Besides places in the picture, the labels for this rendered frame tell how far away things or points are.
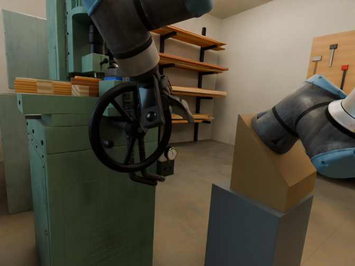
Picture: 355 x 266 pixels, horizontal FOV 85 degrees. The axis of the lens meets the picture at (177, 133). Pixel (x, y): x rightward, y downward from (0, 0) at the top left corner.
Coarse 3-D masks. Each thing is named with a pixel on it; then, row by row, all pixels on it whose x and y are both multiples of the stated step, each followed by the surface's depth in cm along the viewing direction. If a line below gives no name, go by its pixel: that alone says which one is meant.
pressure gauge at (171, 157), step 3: (168, 147) 90; (171, 147) 89; (174, 147) 90; (165, 150) 89; (168, 150) 88; (171, 150) 89; (174, 150) 90; (165, 153) 89; (168, 153) 87; (171, 153) 89; (174, 153) 90; (177, 153) 92; (165, 156) 89; (168, 156) 88; (171, 156) 89; (174, 156) 91; (168, 159) 91; (171, 159) 89; (168, 162) 92
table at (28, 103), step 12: (24, 96) 55; (36, 96) 57; (48, 96) 59; (60, 96) 61; (72, 96) 64; (84, 96) 67; (24, 108) 56; (36, 108) 58; (48, 108) 60; (60, 108) 62; (72, 108) 64; (84, 108) 67; (108, 108) 63; (132, 108) 68
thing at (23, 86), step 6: (18, 84) 66; (24, 84) 67; (30, 84) 68; (36, 84) 69; (54, 84) 73; (60, 84) 74; (66, 84) 75; (18, 90) 66; (24, 90) 67; (30, 90) 68; (36, 90) 69; (54, 90) 73; (60, 90) 74; (66, 90) 76
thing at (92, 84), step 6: (72, 78) 69; (78, 78) 70; (72, 84) 69; (78, 84) 70; (84, 84) 72; (90, 84) 73; (96, 84) 75; (90, 90) 74; (96, 90) 75; (90, 96) 74; (96, 96) 75
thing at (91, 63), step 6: (90, 54) 77; (96, 54) 77; (84, 60) 83; (90, 60) 78; (96, 60) 77; (102, 60) 79; (84, 66) 84; (90, 66) 78; (96, 66) 78; (102, 66) 79; (108, 66) 81; (84, 72) 85; (90, 72) 83; (96, 72) 81
